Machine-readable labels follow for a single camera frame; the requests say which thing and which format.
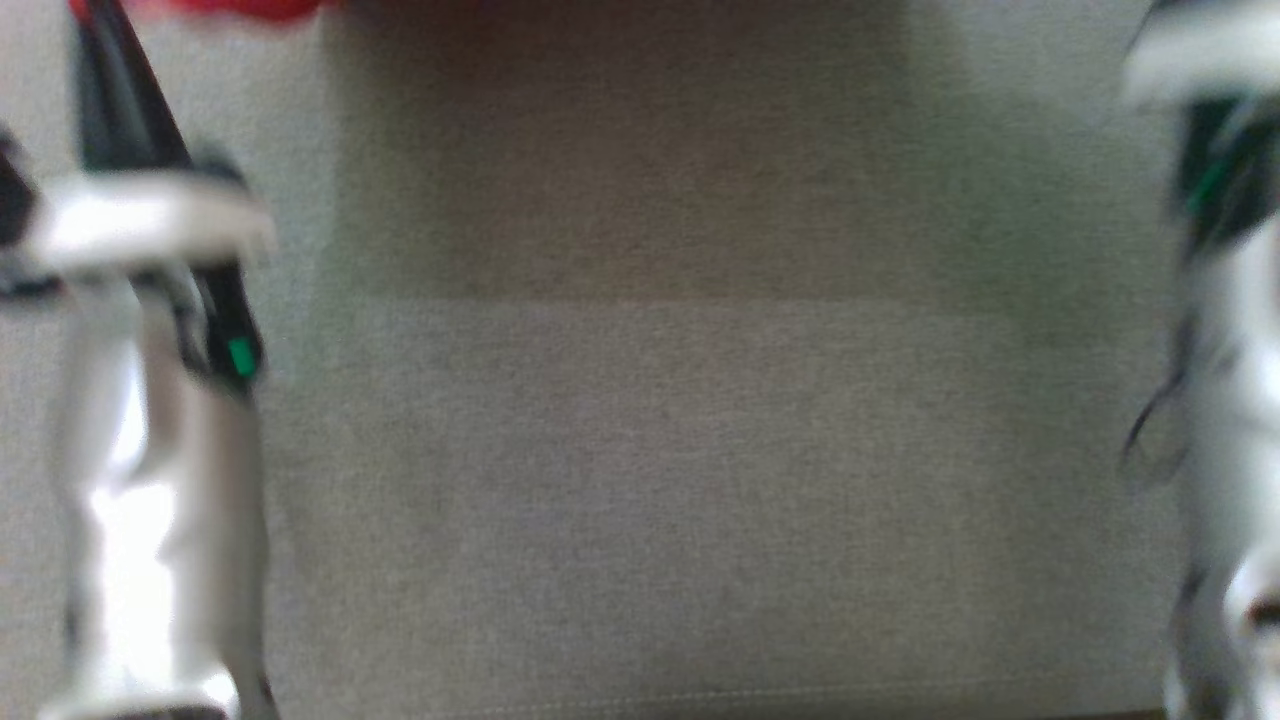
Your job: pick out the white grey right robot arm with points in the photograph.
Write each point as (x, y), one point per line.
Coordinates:
(1240, 450)

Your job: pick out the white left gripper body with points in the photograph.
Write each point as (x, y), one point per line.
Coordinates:
(150, 225)

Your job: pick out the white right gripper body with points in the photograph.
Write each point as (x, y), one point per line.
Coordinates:
(1220, 60)

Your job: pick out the red jersey with white stripes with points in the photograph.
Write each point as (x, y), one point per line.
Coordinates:
(240, 7)

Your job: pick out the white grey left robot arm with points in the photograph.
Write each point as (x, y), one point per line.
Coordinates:
(140, 520)

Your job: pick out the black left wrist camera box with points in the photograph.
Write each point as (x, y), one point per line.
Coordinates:
(12, 195)

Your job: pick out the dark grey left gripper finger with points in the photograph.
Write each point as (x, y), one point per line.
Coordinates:
(140, 110)
(100, 100)

